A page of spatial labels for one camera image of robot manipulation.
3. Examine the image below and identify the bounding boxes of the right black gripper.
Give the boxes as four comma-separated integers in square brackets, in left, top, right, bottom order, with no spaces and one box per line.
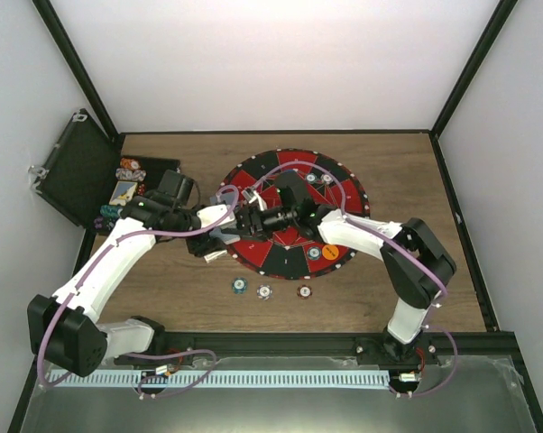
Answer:
[222,206,298,244]

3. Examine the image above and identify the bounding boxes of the blue backed card deck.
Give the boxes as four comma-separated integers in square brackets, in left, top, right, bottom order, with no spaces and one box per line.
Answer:
[202,228,236,263]

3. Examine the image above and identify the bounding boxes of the orange big blind button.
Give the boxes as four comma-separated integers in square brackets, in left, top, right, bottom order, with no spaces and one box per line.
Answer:
[322,244,340,261]

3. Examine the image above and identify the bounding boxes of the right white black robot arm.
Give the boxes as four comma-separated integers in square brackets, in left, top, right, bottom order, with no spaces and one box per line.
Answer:
[235,170,456,364]

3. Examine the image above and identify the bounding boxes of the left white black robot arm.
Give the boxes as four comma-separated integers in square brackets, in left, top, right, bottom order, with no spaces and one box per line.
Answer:
[27,170,240,379]

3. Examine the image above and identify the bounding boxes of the green blue chip stack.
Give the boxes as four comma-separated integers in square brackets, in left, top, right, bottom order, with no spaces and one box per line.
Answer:
[231,277,248,294]

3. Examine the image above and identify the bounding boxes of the round red black poker mat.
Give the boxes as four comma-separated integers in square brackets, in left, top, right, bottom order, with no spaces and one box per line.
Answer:
[222,149,370,280]

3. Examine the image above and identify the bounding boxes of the card box in case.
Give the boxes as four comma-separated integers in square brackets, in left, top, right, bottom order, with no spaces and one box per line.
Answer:
[108,180,138,207]

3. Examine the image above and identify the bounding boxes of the chips inside case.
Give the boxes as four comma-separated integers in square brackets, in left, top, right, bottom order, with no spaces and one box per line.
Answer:
[93,158,147,232]

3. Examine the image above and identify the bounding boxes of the black poker case lid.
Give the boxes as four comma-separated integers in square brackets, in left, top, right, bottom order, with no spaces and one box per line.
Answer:
[28,108,120,229]

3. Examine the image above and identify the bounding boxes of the black front mounting rail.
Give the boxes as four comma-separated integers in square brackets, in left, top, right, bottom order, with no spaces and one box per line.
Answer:
[113,331,516,362]

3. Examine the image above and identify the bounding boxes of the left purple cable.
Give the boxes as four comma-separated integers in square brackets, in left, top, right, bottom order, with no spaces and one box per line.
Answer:
[35,184,242,400]

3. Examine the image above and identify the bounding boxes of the purple cable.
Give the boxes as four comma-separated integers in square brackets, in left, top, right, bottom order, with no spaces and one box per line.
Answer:
[35,184,242,400]
[248,161,458,399]

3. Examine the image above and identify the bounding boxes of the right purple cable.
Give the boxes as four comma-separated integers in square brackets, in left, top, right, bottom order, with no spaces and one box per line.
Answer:
[248,161,458,399]

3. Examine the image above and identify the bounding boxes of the light blue slotted rail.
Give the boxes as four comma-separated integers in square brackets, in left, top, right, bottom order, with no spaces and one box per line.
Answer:
[60,370,390,390]

